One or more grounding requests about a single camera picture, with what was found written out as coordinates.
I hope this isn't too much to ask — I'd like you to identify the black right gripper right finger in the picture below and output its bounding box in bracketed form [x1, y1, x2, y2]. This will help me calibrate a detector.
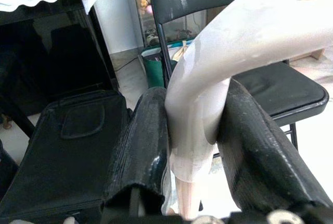
[216, 78, 333, 213]

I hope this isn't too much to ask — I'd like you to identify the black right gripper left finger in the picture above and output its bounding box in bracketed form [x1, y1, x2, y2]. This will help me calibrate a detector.
[100, 86, 170, 224]

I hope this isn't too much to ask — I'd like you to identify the black folding chair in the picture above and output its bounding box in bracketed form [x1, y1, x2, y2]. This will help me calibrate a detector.
[150, 0, 329, 154]

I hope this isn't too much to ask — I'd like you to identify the black fabric bag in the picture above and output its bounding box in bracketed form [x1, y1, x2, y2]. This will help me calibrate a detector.
[0, 90, 131, 224]

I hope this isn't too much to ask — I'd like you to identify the green and white bag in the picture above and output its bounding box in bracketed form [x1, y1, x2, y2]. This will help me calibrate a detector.
[140, 47, 170, 88]

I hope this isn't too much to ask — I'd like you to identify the black upright piano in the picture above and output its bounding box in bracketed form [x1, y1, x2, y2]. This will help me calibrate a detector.
[0, 0, 120, 117]

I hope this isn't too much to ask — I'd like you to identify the glass display cabinet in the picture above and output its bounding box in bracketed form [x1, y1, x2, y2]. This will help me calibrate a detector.
[130, 0, 209, 47]

